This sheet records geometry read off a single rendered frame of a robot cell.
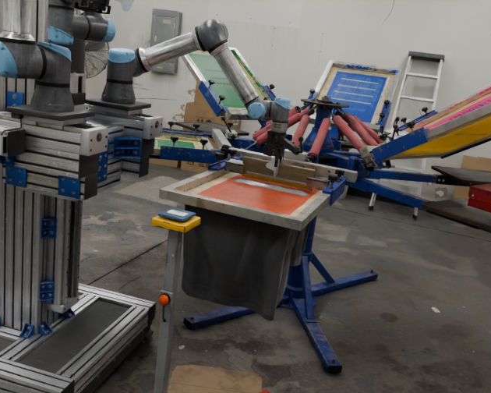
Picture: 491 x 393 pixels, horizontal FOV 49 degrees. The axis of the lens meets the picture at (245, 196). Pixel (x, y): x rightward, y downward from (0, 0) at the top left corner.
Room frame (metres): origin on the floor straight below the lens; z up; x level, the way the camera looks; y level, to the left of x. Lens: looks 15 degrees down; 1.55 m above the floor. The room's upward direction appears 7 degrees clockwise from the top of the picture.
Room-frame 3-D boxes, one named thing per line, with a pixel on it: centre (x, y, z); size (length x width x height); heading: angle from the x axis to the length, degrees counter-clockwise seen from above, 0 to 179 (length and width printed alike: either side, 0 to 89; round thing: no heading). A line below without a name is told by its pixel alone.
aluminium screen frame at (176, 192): (2.33, -0.06, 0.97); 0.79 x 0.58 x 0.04; 161
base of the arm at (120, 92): (2.47, 0.63, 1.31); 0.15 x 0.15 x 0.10
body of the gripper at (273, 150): (2.54, -0.11, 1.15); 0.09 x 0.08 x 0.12; 71
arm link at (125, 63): (2.48, 0.63, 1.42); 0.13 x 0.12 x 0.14; 175
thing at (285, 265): (2.21, -0.24, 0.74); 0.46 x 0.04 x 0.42; 161
